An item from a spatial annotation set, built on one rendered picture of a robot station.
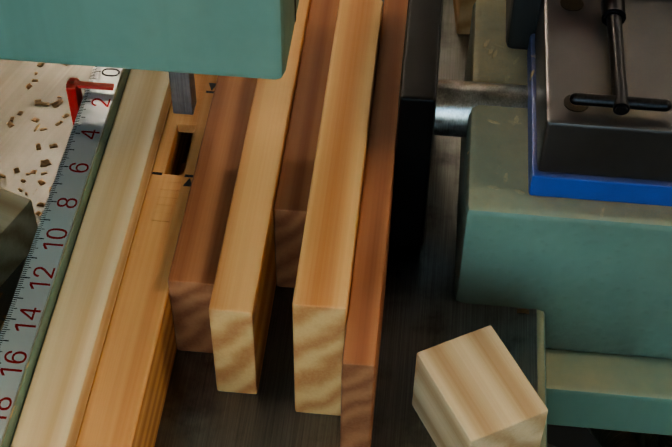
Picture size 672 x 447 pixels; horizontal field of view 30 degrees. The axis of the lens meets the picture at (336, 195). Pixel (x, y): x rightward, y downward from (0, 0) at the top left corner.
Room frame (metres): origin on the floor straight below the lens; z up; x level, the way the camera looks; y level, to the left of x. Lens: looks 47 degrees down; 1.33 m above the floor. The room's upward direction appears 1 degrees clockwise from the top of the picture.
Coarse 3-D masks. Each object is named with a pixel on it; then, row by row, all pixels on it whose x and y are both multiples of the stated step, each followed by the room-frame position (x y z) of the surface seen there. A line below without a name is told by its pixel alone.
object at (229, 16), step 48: (0, 0) 0.38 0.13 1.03; (48, 0) 0.38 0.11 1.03; (96, 0) 0.37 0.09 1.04; (144, 0) 0.37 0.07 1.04; (192, 0) 0.37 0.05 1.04; (240, 0) 0.37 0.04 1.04; (288, 0) 0.38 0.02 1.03; (0, 48) 0.38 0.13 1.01; (48, 48) 0.38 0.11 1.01; (96, 48) 0.37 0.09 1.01; (144, 48) 0.37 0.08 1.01; (192, 48) 0.37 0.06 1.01; (240, 48) 0.37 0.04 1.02; (288, 48) 0.38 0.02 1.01
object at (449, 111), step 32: (416, 0) 0.43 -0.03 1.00; (416, 32) 0.41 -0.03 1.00; (416, 64) 0.39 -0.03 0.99; (416, 96) 0.37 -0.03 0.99; (448, 96) 0.40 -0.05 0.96; (480, 96) 0.40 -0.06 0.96; (512, 96) 0.40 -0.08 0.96; (416, 128) 0.37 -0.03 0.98; (448, 128) 0.40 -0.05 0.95; (416, 160) 0.37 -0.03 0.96; (416, 192) 0.37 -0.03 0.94; (416, 224) 0.37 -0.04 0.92
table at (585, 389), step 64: (448, 0) 0.55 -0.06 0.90; (448, 64) 0.50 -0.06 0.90; (448, 192) 0.40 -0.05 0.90; (448, 256) 0.37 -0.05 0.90; (384, 320) 0.33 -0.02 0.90; (448, 320) 0.33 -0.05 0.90; (512, 320) 0.33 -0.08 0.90; (192, 384) 0.29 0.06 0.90; (384, 384) 0.30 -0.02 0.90; (576, 384) 0.32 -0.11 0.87; (640, 384) 0.32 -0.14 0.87
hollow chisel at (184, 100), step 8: (176, 72) 0.40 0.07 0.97; (176, 80) 0.40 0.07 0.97; (184, 80) 0.40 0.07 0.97; (192, 80) 0.41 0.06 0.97; (176, 88) 0.40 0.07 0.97; (184, 88) 0.40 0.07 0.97; (192, 88) 0.41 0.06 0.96; (176, 96) 0.40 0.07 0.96; (184, 96) 0.40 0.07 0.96; (192, 96) 0.40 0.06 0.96; (176, 104) 0.40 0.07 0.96; (184, 104) 0.40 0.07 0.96; (192, 104) 0.40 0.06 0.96; (176, 112) 0.40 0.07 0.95; (184, 112) 0.40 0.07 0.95; (192, 112) 0.40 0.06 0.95
